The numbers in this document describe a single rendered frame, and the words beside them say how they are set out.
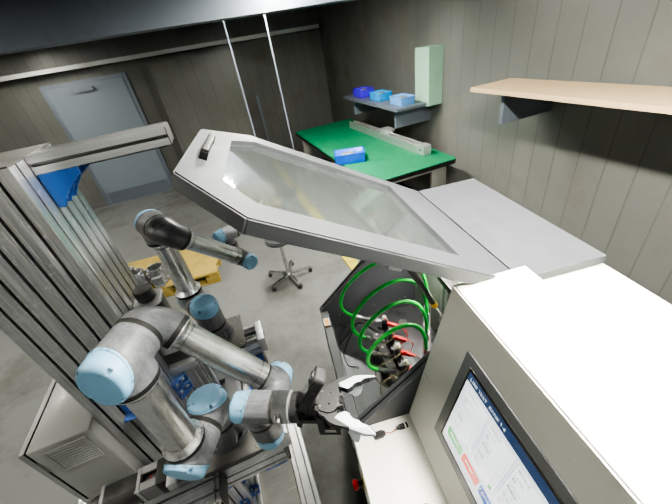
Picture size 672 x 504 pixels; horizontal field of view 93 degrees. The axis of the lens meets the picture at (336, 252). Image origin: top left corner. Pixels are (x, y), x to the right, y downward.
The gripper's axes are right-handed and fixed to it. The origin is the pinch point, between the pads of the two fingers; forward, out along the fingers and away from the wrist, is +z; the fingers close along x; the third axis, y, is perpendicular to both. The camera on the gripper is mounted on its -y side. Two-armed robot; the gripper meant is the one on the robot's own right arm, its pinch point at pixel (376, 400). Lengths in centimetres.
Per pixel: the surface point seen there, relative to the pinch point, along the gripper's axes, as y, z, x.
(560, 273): -8, 55, -38
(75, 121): -81, -520, -507
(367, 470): 46.6, -6.3, -10.9
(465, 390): 9.1, 22.3, -10.4
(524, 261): -10, 46, -42
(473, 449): 20.5, 22.8, -2.2
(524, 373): -8.6, 30.3, 0.4
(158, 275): 89, -244, -230
